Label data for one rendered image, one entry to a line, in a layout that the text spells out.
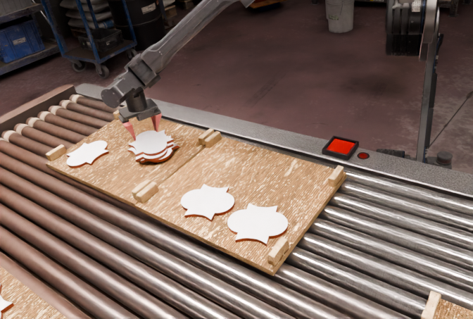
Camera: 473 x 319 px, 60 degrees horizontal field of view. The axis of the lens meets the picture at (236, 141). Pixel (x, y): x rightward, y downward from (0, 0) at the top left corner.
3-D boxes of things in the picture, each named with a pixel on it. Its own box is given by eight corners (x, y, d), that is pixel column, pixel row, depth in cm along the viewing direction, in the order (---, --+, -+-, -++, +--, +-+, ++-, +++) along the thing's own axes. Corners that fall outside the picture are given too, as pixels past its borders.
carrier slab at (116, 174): (130, 113, 150) (129, 110, 149) (219, 139, 128) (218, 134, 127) (46, 167, 128) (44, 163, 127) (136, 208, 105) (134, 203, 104)
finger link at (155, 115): (167, 134, 125) (160, 107, 120) (145, 143, 122) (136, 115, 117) (159, 125, 130) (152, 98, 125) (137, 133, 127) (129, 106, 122)
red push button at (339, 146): (334, 142, 118) (334, 138, 118) (355, 146, 115) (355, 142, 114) (325, 153, 115) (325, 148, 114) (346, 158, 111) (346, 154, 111)
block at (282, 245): (282, 244, 87) (281, 234, 85) (290, 246, 86) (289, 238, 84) (267, 263, 83) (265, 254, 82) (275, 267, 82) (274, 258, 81)
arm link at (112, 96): (163, 76, 112) (141, 51, 110) (141, 95, 104) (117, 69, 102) (140, 96, 120) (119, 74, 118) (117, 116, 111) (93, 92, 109)
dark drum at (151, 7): (148, 32, 547) (129, -40, 499) (177, 36, 510) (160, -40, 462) (111, 47, 513) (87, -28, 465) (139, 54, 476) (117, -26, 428)
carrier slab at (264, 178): (220, 139, 127) (219, 135, 126) (347, 177, 104) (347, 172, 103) (136, 210, 105) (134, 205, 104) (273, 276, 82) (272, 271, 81)
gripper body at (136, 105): (159, 111, 120) (153, 88, 116) (125, 123, 117) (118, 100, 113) (151, 103, 125) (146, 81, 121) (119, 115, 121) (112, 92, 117)
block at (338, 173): (338, 172, 104) (338, 164, 102) (345, 174, 103) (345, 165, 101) (327, 186, 100) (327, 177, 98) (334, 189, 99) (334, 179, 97)
